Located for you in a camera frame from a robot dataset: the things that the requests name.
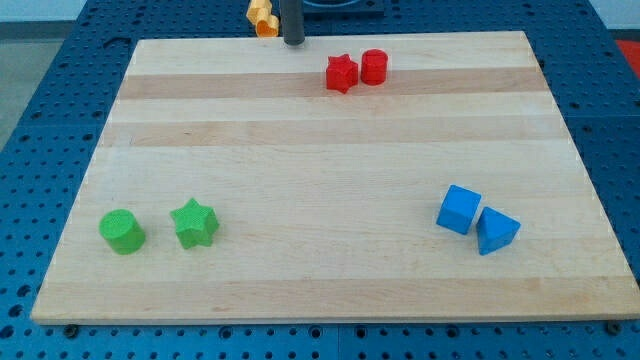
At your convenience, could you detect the red star block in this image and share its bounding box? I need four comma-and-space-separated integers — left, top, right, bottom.
325, 54, 359, 94

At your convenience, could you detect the yellow block behind heart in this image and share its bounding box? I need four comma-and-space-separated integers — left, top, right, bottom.
246, 0, 272, 25

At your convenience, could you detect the blue triangular prism block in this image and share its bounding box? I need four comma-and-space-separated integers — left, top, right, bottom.
476, 207, 521, 256

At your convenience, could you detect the wooden board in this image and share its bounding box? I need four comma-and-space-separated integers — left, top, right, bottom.
31, 31, 639, 325

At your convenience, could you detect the green star block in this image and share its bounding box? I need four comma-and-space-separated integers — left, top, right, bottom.
170, 198, 219, 249

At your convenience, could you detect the blue cube block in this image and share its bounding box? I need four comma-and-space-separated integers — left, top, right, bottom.
436, 184, 482, 235

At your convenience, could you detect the green cylinder block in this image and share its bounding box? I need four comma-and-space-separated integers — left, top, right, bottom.
99, 209, 146, 255

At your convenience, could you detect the red cylinder block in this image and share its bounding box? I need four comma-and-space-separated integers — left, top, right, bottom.
360, 49, 388, 86

